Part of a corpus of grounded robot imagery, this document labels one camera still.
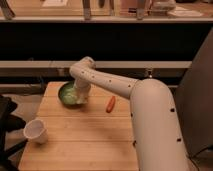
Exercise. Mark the green ceramic bowl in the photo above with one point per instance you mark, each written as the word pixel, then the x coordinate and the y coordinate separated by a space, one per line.
pixel 69 96

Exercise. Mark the dark grey panel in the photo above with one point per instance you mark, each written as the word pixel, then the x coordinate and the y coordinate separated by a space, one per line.
pixel 194 100

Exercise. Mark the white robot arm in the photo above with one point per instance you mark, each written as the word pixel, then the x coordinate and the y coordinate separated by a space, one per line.
pixel 157 134

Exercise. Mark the orange carrot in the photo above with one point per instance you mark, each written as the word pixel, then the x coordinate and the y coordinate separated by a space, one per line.
pixel 111 104

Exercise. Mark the black office chair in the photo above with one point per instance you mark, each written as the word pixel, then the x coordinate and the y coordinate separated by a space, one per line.
pixel 9 123

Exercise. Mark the white paper cup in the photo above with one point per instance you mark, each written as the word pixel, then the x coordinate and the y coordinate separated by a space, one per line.
pixel 35 131

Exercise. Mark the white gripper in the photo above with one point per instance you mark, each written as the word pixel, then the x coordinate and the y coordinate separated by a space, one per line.
pixel 82 89

